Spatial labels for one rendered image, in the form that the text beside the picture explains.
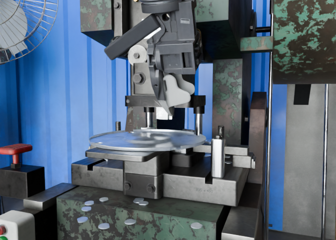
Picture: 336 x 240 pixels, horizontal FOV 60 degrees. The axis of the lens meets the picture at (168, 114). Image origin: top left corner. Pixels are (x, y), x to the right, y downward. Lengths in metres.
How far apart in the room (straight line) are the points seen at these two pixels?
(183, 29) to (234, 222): 0.39
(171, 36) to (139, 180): 0.36
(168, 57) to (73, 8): 2.03
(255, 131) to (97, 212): 0.59
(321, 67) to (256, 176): 0.50
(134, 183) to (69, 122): 1.78
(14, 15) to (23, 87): 1.42
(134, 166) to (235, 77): 0.46
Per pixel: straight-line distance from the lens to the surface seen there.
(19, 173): 0.82
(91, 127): 2.34
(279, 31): 0.55
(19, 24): 1.35
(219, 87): 0.98
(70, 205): 0.76
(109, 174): 0.79
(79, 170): 0.84
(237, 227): 0.61
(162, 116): 0.82
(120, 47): 0.52
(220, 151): 0.67
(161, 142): 0.68
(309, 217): 2.10
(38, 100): 2.67
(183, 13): 0.48
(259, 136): 1.04
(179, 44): 0.47
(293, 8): 0.52
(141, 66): 0.75
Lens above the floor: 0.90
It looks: 5 degrees down
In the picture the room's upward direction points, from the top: straight up
